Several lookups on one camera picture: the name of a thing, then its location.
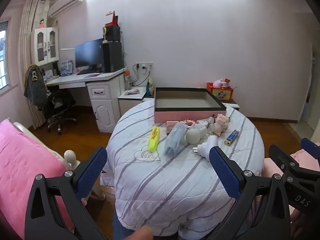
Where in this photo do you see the pink cushion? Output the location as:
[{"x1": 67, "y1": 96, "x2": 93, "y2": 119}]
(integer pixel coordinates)
[{"x1": 262, "y1": 149, "x2": 320, "y2": 180}]

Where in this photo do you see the blue and white box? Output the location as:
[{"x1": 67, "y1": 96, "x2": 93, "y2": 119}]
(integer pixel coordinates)
[{"x1": 59, "y1": 59, "x2": 73, "y2": 77}]

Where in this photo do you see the white glass-door cabinet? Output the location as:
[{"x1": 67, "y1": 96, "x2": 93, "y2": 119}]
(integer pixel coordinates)
[{"x1": 30, "y1": 27, "x2": 60, "y2": 67}]

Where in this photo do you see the white bed post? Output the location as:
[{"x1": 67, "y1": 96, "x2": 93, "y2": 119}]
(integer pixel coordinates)
[{"x1": 63, "y1": 150, "x2": 81, "y2": 169}]

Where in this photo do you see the blue battery pack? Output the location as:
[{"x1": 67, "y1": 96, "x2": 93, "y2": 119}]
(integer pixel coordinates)
[{"x1": 224, "y1": 130, "x2": 239, "y2": 146}]

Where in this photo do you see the blue snack bag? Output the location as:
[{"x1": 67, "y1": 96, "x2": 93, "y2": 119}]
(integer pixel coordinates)
[{"x1": 146, "y1": 77, "x2": 156, "y2": 96}]

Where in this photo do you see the black computer tower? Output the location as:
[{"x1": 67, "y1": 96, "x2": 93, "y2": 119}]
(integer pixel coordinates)
[{"x1": 102, "y1": 41, "x2": 125, "y2": 73}]

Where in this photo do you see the white door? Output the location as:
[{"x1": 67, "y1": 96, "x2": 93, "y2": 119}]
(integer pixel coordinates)
[{"x1": 299, "y1": 44, "x2": 320, "y2": 140}]

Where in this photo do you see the white astronaut figure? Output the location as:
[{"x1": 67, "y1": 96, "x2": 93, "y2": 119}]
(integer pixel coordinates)
[{"x1": 186, "y1": 124, "x2": 209, "y2": 145}]

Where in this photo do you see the white air conditioner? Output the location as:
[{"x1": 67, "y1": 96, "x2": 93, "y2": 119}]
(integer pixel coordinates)
[{"x1": 48, "y1": 0, "x2": 84, "y2": 18}]

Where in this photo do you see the person's right hand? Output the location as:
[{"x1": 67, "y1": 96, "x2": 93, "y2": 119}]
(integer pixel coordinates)
[{"x1": 291, "y1": 209, "x2": 320, "y2": 240}]

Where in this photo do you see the black speaker box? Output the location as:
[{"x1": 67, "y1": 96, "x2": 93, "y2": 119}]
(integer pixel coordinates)
[{"x1": 103, "y1": 25, "x2": 121, "y2": 43}]

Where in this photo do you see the black power cable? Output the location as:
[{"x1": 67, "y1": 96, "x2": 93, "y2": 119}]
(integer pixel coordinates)
[{"x1": 131, "y1": 64, "x2": 151, "y2": 87}]

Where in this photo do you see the red printed crate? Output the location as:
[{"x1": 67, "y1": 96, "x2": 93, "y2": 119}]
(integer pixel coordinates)
[{"x1": 206, "y1": 82, "x2": 234, "y2": 101}]

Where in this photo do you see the white wall socket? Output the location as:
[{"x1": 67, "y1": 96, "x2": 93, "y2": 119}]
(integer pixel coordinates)
[{"x1": 135, "y1": 62, "x2": 154, "y2": 72}]

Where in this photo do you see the black office chair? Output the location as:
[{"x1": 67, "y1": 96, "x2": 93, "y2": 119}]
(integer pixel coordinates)
[{"x1": 41, "y1": 89, "x2": 78, "y2": 136}]

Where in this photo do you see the pink bed blanket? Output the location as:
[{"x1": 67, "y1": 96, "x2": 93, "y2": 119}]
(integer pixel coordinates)
[{"x1": 0, "y1": 119, "x2": 74, "y2": 232}]

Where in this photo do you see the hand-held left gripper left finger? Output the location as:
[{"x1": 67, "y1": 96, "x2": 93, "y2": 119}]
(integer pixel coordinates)
[{"x1": 24, "y1": 147, "x2": 110, "y2": 240}]

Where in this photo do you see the white desk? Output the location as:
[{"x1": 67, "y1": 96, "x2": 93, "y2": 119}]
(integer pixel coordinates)
[{"x1": 44, "y1": 67, "x2": 126, "y2": 133}]

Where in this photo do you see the clear blue pouch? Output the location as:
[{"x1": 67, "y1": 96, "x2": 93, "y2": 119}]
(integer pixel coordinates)
[{"x1": 163, "y1": 122, "x2": 188, "y2": 157}]

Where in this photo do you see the red gift box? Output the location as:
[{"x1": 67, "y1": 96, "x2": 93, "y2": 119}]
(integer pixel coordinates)
[{"x1": 105, "y1": 11, "x2": 119, "y2": 27}]

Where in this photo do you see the white nightstand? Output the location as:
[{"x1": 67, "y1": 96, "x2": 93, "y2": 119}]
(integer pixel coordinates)
[{"x1": 117, "y1": 86, "x2": 155, "y2": 117}]

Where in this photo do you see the yellow plastic case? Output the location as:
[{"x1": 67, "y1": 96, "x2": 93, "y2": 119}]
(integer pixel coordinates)
[{"x1": 148, "y1": 127, "x2": 160, "y2": 152}]

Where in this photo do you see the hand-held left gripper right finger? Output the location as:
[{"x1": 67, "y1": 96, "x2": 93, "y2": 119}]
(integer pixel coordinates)
[{"x1": 207, "y1": 146, "x2": 292, "y2": 240}]

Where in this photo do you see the pink rectangular case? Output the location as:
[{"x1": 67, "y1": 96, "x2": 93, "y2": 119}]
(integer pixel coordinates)
[{"x1": 166, "y1": 120, "x2": 183, "y2": 134}]

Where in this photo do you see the pale baby doll figure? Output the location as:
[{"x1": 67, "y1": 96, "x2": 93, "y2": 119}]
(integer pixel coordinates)
[{"x1": 209, "y1": 114, "x2": 231, "y2": 137}]

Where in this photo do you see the pink box with black rim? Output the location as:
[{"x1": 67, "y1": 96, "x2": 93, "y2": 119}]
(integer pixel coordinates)
[{"x1": 154, "y1": 87, "x2": 227, "y2": 123}]

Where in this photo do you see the white plug adapter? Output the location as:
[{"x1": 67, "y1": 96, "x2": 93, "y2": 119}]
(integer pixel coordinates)
[{"x1": 192, "y1": 135, "x2": 218, "y2": 160}]

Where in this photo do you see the pink plush toy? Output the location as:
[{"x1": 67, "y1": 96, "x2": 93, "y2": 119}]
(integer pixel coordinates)
[{"x1": 212, "y1": 78, "x2": 232, "y2": 88}]

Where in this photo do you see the window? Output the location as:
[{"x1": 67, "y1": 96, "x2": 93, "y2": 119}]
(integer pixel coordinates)
[{"x1": 0, "y1": 20, "x2": 11, "y2": 92}]

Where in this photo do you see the striped white blanket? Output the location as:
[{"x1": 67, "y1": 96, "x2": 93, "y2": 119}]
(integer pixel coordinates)
[{"x1": 100, "y1": 97, "x2": 265, "y2": 240}]

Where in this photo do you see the black computer monitor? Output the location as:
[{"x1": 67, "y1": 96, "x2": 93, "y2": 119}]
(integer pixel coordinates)
[{"x1": 75, "y1": 38, "x2": 104, "y2": 74}]

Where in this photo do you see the orange-capped water bottle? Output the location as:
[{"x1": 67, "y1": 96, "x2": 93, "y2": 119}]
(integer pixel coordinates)
[{"x1": 124, "y1": 70, "x2": 132, "y2": 91}]

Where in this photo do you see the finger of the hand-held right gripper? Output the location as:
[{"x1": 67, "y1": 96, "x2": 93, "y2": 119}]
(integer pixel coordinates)
[
  {"x1": 269, "y1": 144, "x2": 320, "y2": 184},
  {"x1": 301, "y1": 137, "x2": 320, "y2": 159}
]

